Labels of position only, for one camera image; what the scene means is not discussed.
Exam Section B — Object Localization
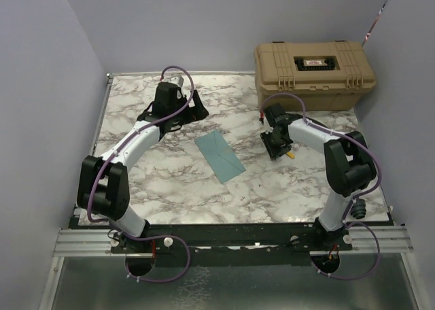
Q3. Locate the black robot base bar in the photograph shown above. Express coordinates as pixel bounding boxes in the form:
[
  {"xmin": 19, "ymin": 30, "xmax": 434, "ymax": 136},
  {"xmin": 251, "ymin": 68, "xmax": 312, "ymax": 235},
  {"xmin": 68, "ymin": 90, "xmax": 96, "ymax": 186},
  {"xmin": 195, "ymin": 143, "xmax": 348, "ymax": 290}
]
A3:
[{"xmin": 67, "ymin": 204, "xmax": 354, "ymax": 266}]

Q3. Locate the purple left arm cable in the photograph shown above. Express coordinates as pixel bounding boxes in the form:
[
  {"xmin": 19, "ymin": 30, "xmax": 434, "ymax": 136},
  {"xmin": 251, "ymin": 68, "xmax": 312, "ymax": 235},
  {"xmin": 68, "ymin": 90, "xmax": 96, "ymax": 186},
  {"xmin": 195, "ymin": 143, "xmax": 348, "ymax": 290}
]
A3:
[{"xmin": 86, "ymin": 65, "xmax": 196, "ymax": 283}]

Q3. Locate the black corrugated hose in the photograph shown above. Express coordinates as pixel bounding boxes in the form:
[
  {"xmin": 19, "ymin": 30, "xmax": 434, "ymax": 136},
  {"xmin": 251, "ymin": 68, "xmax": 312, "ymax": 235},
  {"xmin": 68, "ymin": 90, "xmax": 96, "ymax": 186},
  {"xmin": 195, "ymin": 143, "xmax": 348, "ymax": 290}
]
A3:
[{"xmin": 349, "ymin": 201, "xmax": 368, "ymax": 220}]

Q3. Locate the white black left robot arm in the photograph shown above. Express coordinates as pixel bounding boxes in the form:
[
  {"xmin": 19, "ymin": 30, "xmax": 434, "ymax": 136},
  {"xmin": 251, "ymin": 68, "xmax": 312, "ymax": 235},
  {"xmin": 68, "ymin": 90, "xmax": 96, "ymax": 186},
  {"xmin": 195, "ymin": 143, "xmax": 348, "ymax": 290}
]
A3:
[{"xmin": 77, "ymin": 82, "xmax": 209, "ymax": 252}]

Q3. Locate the light blue paper envelope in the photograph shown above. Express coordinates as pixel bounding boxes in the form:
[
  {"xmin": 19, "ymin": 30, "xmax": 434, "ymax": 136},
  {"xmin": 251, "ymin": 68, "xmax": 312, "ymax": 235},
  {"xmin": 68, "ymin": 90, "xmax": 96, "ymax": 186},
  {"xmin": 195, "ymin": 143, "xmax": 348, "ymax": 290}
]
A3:
[{"xmin": 194, "ymin": 130, "xmax": 245, "ymax": 184}]

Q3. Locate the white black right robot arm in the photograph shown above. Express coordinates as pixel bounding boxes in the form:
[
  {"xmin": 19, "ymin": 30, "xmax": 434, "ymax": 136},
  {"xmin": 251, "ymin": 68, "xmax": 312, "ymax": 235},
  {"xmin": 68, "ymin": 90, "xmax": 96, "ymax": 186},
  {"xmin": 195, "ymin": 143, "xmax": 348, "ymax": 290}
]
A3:
[{"xmin": 260, "ymin": 103, "xmax": 377, "ymax": 249}]

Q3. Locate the aluminium rail frame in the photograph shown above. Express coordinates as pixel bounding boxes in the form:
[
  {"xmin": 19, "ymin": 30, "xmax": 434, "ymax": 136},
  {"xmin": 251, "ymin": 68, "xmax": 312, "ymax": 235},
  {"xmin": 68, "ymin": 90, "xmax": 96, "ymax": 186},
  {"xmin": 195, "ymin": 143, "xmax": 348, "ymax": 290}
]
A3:
[{"xmin": 41, "ymin": 72, "xmax": 421, "ymax": 309}]

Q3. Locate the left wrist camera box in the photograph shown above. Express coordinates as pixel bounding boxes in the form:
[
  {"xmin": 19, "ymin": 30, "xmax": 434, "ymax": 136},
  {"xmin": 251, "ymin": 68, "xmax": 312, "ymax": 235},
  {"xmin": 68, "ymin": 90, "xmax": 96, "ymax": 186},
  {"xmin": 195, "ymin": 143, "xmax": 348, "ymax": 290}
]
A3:
[{"xmin": 171, "ymin": 75, "xmax": 184, "ymax": 88}]

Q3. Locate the tan plastic tool case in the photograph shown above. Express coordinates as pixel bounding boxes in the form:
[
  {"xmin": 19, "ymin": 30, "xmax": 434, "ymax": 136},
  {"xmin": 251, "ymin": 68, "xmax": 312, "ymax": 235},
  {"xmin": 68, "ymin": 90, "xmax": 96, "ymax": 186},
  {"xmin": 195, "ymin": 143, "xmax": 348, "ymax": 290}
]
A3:
[{"xmin": 254, "ymin": 41, "xmax": 377, "ymax": 111}]

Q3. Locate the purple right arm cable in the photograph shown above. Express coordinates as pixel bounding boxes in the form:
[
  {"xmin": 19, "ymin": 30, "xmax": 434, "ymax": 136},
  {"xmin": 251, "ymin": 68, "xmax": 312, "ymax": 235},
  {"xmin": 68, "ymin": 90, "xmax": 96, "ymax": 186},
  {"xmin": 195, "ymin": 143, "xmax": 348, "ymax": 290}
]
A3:
[{"xmin": 259, "ymin": 92, "xmax": 385, "ymax": 280}]

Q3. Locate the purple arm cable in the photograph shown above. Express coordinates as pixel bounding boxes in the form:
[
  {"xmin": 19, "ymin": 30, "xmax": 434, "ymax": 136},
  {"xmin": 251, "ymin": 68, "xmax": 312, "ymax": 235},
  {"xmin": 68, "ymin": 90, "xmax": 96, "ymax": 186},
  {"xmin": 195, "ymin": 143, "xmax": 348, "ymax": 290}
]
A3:
[
  {"xmin": 86, "ymin": 65, "xmax": 196, "ymax": 283},
  {"xmin": 259, "ymin": 92, "xmax": 385, "ymax": 280}
]

